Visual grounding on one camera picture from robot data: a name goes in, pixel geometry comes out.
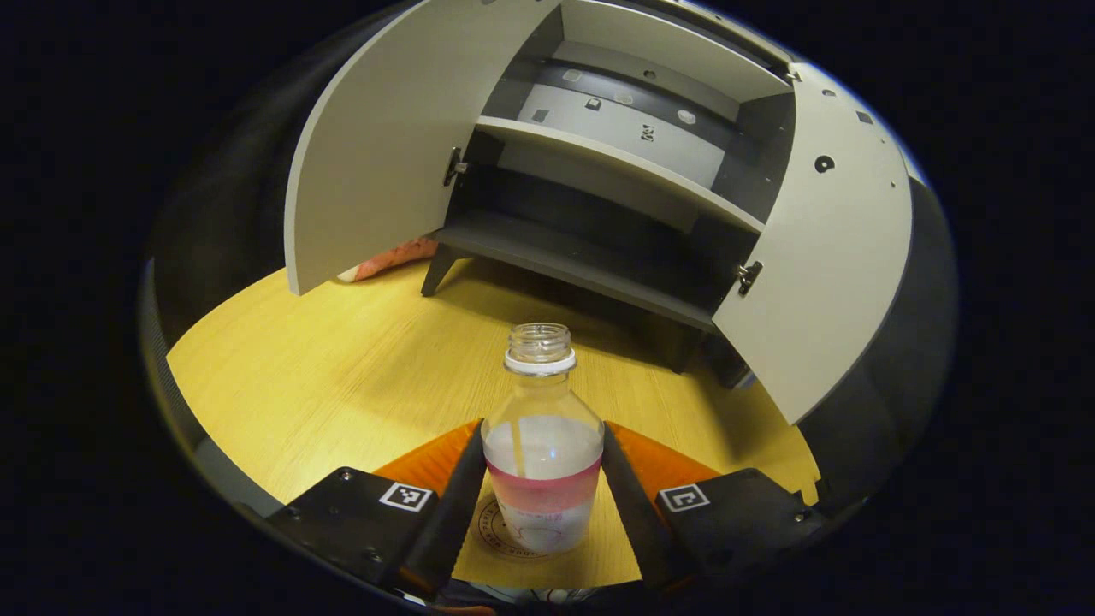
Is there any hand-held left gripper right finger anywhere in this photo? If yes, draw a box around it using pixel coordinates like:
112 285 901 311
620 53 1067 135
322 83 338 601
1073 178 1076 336
601 421 826 591

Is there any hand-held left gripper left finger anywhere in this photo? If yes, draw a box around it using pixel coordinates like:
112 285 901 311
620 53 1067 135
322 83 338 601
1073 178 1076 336
265 419 487 600

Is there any round wooden coaster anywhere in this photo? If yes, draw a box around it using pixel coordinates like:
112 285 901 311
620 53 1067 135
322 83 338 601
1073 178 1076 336
469 492 600 561

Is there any clear plastic bottle pink label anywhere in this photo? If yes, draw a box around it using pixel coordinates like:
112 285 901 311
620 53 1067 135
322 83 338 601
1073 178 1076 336
481 323 606 555

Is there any grey cabinet door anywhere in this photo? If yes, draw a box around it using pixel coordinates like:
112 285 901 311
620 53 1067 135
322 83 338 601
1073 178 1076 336
284 0 565 296
712 62 914 426

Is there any grey cabinet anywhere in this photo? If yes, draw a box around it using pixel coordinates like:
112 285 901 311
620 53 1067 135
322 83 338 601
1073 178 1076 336
419 0 805 390

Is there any watermelon slice toy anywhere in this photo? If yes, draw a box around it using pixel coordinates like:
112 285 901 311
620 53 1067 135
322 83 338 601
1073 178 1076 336
338 237 439 283

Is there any black backdrop cloth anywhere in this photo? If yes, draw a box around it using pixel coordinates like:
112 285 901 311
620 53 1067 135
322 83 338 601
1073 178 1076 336
141 9 959 514

